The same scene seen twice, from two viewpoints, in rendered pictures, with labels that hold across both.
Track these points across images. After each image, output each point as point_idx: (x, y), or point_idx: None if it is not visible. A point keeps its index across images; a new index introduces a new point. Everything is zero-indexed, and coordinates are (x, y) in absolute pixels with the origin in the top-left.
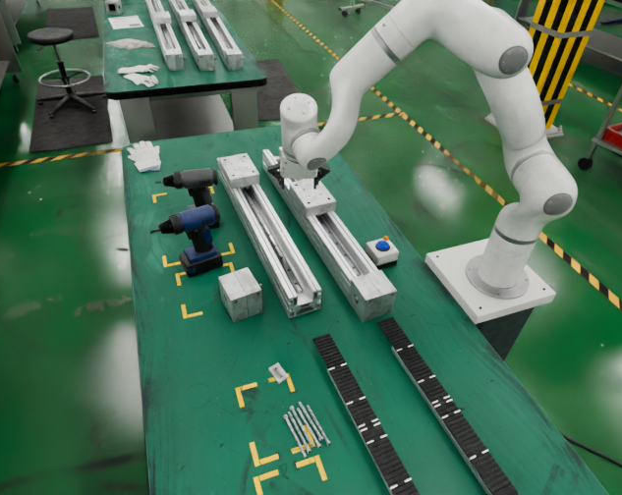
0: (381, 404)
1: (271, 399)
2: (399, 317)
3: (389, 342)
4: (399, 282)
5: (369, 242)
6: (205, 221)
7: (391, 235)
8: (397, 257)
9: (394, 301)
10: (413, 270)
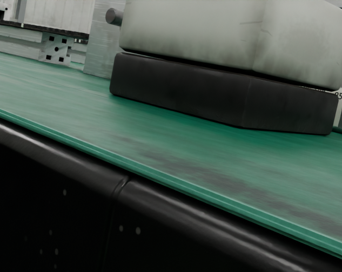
0: (72, 62)
1: None
2: (54, 67)
3: (74, 67)
4: (71, 79)
5: (341, 8)
6: None
7: (295, 173)
8: (124, 22)
9: (93, 11)
10: None
